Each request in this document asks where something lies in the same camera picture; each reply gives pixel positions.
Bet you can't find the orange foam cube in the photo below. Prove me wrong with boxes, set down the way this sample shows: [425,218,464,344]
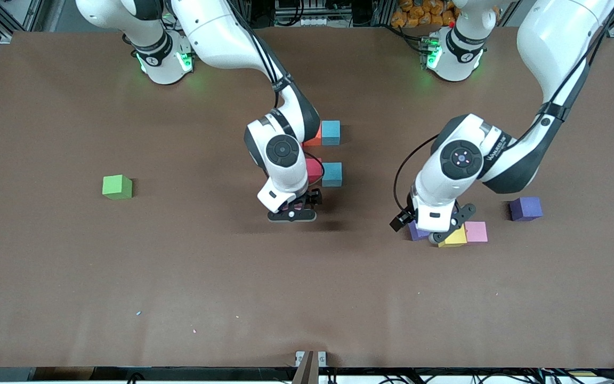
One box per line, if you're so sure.
[303,122,322,147]

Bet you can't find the purple foam cube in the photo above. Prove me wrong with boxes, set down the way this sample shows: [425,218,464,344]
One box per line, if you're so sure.
[407,220,433,242]
[510,197,544,222]

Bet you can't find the yellow foam cube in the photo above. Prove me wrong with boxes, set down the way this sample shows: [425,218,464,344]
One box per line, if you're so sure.
[438,224,468,248]

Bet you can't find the brown table cover sheet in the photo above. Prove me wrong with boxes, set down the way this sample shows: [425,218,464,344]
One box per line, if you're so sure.
[0,26,614,370]

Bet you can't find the blue foam cube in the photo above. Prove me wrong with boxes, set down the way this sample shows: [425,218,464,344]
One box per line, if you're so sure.
[321,162,343,187]
[321,120,341,146]

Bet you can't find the green foam cube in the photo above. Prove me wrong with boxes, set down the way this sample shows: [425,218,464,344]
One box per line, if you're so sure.
[102,174,133,201]

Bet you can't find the metal table edge bracket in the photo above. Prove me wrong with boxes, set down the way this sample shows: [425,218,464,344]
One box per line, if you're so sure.
[295,350,327,367]

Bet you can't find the red foam cube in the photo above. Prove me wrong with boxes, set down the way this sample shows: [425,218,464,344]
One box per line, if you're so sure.
[305,158,324,183]

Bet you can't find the orange objects pile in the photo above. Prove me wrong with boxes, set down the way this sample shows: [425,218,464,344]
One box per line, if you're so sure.
[391,0,459,28]

